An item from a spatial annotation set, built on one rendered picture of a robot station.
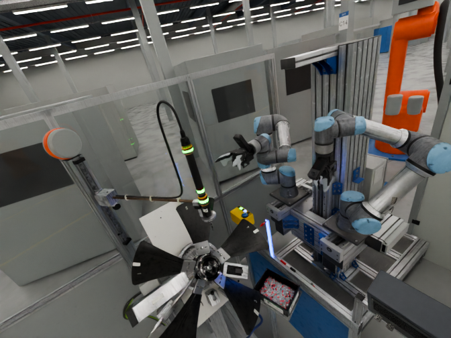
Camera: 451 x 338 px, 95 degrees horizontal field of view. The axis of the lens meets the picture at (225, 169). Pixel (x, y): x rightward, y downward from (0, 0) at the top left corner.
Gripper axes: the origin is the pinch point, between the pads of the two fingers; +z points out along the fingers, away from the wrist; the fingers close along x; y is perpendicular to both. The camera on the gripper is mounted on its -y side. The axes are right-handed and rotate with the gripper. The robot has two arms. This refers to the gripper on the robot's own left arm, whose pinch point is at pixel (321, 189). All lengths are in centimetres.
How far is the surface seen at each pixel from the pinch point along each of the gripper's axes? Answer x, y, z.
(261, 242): 17.2, -28.7, 26.6
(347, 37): 291, 587, -51
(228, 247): 26, -45, 24
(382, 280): -34.3, -14.9, 18.5
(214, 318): 33, -65, 80
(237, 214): 55, -18, 36
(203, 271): 21, -63, 21
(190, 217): 42, -54, 6
